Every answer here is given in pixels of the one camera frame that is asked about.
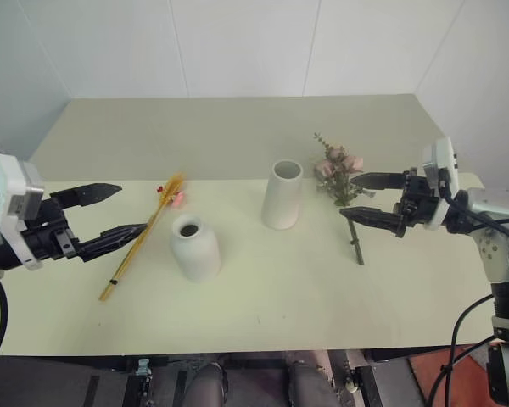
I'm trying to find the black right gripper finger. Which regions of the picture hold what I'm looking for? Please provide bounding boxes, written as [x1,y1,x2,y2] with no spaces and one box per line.
[338,205,403,237]
[349,170,409,192]

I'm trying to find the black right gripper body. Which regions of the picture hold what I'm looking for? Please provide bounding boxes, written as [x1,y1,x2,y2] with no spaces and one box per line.
[392,166,440,238]

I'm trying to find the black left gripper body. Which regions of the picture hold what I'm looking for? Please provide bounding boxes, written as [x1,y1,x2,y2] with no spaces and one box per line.
[22,198,80,262]

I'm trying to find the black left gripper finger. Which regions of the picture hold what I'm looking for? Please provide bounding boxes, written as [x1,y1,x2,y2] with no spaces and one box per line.
[73,222,149,263]
[49,182,124,211]

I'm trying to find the round white bottle vase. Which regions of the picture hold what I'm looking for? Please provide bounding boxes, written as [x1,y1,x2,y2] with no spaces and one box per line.
[169,213,221,284]

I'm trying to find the tall white cylinder vase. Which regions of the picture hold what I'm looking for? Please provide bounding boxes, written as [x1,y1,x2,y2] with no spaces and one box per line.
[260,159,304,231]

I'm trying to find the yellow dried flower bundle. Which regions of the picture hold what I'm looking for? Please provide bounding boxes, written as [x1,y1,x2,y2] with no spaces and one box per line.
[98,170,188,304]

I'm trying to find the pink rose bouquet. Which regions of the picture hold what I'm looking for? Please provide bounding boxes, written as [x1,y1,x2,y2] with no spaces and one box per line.
[311,131,378,266]

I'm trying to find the red floor mat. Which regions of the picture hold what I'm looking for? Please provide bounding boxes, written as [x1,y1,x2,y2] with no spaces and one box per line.
[406,343,495,407]

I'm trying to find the dark grey rounded shape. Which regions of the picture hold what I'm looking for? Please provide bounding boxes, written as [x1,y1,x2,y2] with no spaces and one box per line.
[185,361,231,407]

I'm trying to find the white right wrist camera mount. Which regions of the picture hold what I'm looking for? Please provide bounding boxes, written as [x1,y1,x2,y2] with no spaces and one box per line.
[419,136,462,232]

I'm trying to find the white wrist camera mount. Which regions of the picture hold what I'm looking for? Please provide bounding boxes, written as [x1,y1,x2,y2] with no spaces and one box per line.
[0,152,46,272]
[419,136,462,232]

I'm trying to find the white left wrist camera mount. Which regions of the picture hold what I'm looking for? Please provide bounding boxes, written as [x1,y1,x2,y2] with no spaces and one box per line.
[0,152,46,272]

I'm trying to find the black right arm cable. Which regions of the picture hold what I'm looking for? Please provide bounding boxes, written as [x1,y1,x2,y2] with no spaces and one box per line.
[423,167,509,407]

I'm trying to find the black table frame bar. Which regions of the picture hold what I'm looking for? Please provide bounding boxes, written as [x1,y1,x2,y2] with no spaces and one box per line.
[350,364,385,407]
[121,372,154,407]

